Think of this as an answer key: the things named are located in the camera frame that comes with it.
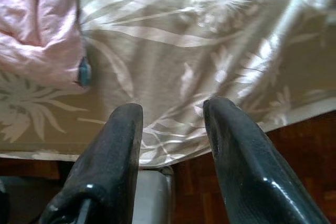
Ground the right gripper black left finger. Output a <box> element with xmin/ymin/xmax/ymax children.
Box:
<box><xmin>39</xmin><ymin>103</ymin><xmax>144</xmax><ymax>224</ymax></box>

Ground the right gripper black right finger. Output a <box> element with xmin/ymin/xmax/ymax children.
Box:
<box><xmin>203</xmin><ymin>97</ymin><xmax>331</xmax><ymax>224</ymax></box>

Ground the beige floral bed sheet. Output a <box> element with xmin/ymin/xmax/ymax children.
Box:
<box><xmin>0</xmin><ymin>0</ymin><xmax>336</xmax><ymax>169</ymax></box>

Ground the pink cartoon print blanket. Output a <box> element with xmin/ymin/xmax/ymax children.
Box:
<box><xmin>0</xmin><ymin>0</ymin><xmax>92</xmax><ymax>88</ymax></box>

